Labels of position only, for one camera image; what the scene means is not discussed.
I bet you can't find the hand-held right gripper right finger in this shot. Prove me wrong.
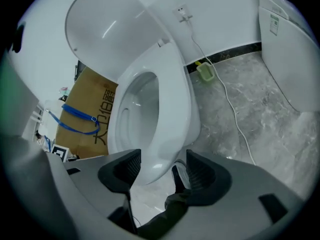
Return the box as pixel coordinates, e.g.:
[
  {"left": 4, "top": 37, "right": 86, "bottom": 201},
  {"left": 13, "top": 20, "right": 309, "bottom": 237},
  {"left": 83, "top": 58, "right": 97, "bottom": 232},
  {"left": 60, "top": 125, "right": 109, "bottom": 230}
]
[{"left": 172, "top": 148, "right": 306, "bottom": 240}]

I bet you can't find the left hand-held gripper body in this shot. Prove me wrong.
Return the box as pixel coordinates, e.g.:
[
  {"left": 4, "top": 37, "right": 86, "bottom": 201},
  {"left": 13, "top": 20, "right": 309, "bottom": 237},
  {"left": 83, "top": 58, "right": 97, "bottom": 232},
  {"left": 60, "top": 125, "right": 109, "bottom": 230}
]
[{"left": 50, "top": 144, "right": 70, "bottom": 163}]

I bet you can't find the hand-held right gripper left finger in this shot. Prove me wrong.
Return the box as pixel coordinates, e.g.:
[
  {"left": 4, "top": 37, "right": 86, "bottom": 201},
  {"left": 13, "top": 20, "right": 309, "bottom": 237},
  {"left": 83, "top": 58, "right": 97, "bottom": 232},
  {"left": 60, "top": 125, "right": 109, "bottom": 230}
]
[{"left": 62, "top": 148, "right": 143, "bottom": 235}]

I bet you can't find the white plastic toilet seat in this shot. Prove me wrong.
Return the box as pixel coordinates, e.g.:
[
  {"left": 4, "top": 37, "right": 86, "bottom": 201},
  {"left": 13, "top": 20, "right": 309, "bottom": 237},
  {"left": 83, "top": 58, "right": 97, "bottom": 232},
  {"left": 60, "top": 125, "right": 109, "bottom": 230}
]
[{"left": 116, "top": 41, "right": 192, "bottom": 186}]

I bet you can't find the white toilet with tank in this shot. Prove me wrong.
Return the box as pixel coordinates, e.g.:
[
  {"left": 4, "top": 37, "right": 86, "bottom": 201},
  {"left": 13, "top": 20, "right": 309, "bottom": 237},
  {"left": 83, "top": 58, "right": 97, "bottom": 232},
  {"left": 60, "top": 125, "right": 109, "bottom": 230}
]
[{"left": 107, "top": 0, "right": 202, "bottom": 186}]

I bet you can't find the white toilet lid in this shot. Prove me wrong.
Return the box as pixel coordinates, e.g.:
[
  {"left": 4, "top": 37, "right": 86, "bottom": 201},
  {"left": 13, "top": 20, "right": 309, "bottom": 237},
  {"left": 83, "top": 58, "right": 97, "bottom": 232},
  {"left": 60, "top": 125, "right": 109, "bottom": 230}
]
[{"left": 64, "top": 0, "right": 176, "bottom": 85}]

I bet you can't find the white smart toilet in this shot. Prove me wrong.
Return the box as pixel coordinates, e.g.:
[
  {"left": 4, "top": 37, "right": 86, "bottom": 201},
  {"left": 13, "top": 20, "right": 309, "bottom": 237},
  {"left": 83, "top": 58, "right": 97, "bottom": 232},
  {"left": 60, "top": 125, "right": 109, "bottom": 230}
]
[{"left": 257, "top": 0, "right": 320, "bottom": 114}]

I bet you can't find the person's black shoe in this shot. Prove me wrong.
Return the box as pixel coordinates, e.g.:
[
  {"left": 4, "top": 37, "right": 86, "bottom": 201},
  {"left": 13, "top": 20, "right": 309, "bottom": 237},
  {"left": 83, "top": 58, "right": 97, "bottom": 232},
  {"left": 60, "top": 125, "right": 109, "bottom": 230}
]
[{"left": 170, "top": 158, "right": 194, "bottom": 193}]

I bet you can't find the large cardboard box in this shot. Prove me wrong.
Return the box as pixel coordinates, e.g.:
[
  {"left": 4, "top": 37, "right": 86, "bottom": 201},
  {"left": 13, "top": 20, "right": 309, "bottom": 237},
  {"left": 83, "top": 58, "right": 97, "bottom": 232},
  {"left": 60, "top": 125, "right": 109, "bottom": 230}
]
[{"left": 54, "top": 66, "right": 120, "bottom": 160}]

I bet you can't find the dark grey flat panel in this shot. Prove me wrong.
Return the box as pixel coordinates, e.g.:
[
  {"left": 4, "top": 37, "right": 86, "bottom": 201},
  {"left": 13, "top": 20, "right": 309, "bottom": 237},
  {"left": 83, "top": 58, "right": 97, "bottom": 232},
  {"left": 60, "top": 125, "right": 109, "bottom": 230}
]
[{"left": 73, "top": 60, "right": 87, "bottom": 83}]

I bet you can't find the green plastic container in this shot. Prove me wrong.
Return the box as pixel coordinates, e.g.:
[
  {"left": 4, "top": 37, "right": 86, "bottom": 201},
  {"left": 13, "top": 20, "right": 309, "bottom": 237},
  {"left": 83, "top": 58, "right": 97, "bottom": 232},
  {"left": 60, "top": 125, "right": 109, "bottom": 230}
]
[{"left": 195, "top": 61, "right": 217, "bottom": 85}]

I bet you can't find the white handbag with blue straps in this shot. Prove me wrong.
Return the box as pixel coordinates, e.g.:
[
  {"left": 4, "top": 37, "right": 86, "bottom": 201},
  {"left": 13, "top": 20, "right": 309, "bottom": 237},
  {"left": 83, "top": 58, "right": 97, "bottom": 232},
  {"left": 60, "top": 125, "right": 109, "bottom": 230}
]
[{"left": 39, "top": 98, "right": 101, "bottom": 153}]

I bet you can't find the white power cable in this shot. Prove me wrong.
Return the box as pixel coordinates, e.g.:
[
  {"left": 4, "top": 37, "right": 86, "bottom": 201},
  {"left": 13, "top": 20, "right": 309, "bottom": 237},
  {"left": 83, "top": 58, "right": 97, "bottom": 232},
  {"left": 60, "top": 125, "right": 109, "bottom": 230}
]
[{"left": 184, "top": 16, "right": 257, "bottom": 166}]

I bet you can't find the white wall socket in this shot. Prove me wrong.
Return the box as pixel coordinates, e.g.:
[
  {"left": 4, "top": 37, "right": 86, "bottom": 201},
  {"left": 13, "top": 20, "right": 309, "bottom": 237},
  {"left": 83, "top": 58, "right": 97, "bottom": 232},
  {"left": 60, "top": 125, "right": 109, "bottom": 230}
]
[{"left": 172, "top": 3, "right": 194, "bottom": 24}]

